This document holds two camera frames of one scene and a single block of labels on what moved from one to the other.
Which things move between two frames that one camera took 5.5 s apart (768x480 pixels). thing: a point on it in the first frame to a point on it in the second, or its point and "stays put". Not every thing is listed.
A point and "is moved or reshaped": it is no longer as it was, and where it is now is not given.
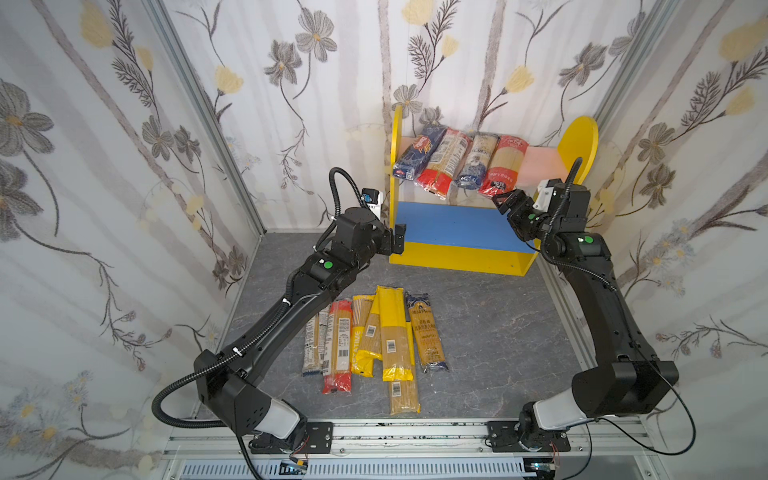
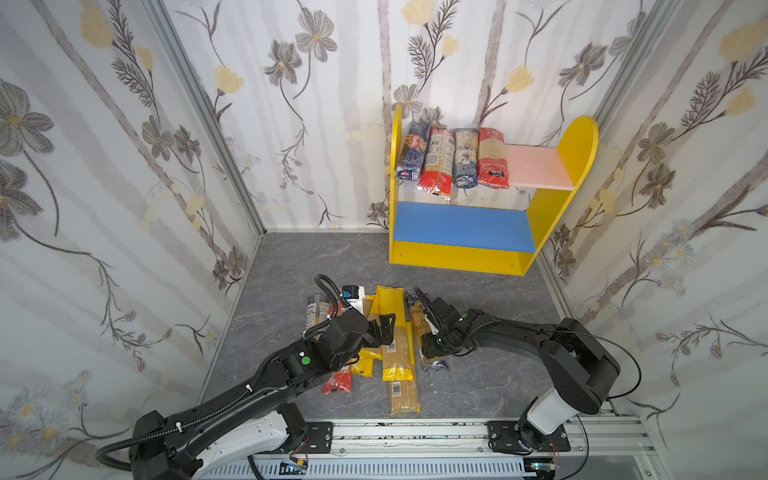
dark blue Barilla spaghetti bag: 419,151 is moved or reshaped
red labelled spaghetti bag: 444,164 is moved or reshaped
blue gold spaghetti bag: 478,159 to 465,163
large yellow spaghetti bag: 390,309 stays put
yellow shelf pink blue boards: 465,231 stays put
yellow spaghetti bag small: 366,335 stays put
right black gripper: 516,207 to 437,324
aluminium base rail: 593,439 stays put
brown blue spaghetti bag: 429,342 stays put
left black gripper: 390,238 to 383,328
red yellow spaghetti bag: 504,163 is moved or reshaped
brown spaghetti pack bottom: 404,397 stays put
